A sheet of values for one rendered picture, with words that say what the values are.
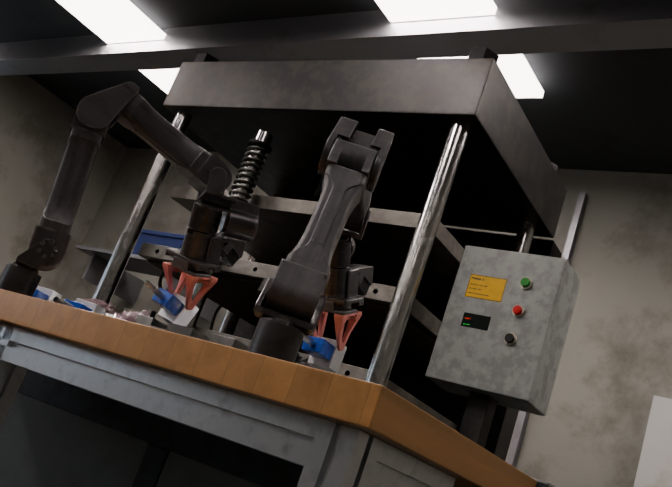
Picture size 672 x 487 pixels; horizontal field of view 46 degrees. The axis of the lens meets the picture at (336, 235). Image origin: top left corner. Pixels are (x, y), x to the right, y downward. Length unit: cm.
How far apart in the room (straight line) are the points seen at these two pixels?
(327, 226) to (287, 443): 43
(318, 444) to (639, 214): 452
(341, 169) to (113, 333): 44
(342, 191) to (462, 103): 126
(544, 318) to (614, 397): 265
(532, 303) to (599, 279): 287
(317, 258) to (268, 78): 182
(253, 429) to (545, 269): 152
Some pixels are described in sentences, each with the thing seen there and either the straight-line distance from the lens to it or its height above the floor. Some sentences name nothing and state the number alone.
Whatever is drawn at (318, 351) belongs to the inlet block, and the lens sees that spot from 145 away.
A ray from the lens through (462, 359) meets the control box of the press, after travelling 221.
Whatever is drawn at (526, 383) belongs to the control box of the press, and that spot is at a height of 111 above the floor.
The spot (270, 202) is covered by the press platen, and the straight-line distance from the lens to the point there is 273.
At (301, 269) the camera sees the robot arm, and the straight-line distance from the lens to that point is 107.
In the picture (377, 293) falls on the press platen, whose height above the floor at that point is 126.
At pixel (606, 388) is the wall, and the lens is 482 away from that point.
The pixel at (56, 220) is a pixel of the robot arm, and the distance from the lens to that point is 149.
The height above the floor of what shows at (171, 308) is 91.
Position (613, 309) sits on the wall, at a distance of 496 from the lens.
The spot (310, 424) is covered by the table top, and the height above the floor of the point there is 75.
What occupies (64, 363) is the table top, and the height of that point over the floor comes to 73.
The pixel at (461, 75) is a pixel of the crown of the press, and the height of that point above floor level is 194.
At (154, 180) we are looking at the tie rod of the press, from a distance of 300.
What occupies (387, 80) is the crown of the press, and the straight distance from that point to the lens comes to 257.
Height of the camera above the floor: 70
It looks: 17 degrees up
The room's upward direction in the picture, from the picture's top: 20 degrees clockwise
